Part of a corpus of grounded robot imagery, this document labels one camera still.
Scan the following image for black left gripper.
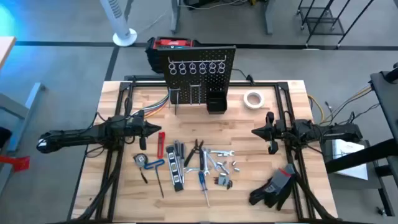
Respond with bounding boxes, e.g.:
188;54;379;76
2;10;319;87
129;112;162;151

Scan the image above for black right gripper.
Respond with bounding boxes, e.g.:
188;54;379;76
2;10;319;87
251;111;289;155

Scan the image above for grey tape measure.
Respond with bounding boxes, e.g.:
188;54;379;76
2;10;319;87
132;152;149;185

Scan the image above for grey handle screwdriver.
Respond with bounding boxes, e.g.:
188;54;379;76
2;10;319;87
180;142;187;185
173;139;182;162

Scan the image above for blue T-handle hex key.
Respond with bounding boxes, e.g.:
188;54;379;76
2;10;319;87
143;159;167;199

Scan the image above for black torpedo level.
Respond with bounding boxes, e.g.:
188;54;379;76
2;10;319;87
165;144;185;193

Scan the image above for black wire stripper pliers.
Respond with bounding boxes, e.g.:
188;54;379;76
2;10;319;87
183;138;205;171

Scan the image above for grey hex key set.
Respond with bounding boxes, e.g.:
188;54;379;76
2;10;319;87
212;173;234;190

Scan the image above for blue handle screwdriver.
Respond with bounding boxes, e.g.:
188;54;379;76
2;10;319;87
198;170;211;208

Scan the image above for chrome double peg hook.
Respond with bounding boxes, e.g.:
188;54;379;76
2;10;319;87
188;82;202;106
169;87;182;116

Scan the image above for red utility knife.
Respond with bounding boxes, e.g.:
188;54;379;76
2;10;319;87
156;131;167;160

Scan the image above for white masking tape roll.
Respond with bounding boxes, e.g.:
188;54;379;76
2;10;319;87
243;90;266;110

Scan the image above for black grey work glove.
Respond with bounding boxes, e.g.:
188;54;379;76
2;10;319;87
248;182;276;207
263;163;297;212

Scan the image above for black pegboard bin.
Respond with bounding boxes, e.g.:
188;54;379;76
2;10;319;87
205;90;229;116

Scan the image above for black metal pegboard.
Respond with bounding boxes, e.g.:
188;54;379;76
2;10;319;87
157;45;237;106

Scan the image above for white paper booklet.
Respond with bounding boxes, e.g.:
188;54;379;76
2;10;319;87
330;138;370;182

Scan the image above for red black toolbox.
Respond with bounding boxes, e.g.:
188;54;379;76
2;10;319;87
145;36;196;75

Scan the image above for white tower fan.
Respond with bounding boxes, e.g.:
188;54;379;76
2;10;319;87
99;0;138;48

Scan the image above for grey side table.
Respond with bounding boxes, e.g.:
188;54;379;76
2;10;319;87
319;139;386;191

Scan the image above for grey desk leg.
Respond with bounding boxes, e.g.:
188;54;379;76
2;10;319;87
263;0;277;36
170;0;182;35

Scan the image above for black metal rack cart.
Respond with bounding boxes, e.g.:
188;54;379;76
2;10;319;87
296;0;376;50

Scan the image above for black equipment stand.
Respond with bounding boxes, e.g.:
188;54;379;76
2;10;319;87
324;61;398;218

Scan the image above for red plastic object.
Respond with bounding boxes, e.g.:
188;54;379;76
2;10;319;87
0;154;31;173

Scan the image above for grey metal bench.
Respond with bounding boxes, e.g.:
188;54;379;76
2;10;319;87
0;82;48;195

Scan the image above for wooden table top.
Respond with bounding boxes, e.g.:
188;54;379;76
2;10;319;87
0;35;17;70

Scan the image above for multicoloured ribbon cable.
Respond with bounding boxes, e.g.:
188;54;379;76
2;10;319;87
129;92;171;119

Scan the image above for black aluminium table frame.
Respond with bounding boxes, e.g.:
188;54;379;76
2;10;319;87
67;74;340;224

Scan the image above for black power cable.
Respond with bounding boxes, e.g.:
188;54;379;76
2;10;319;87
231;67;257;86

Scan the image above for chrome ring tool rack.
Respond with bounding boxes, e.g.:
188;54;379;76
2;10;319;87
167;55;228;76

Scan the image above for yellow grey cable bundle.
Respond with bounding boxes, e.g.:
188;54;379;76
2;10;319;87
307;83;382;127

